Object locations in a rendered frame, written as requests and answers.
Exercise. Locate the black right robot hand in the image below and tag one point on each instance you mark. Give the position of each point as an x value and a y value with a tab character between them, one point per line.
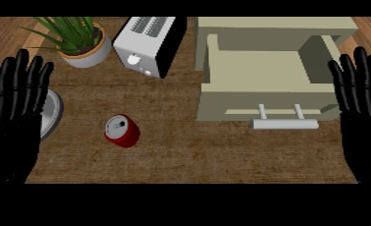
357	118

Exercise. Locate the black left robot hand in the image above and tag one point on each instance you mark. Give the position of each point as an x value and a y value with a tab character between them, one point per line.
19	112

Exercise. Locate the beige open drawer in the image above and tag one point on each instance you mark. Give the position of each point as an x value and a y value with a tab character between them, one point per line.
262	85

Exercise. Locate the red soda can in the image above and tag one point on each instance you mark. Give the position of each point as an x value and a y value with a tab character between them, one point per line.
123	131

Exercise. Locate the grey round plate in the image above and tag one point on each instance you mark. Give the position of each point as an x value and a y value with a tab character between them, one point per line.
50	113

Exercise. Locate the green plant in grey pot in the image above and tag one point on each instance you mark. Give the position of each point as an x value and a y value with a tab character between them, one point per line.
77	40

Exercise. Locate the beige cabinet body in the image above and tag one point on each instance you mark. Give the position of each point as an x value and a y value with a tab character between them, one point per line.
276	31

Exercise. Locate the silver toaster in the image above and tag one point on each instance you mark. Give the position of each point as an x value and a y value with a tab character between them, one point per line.
148	45

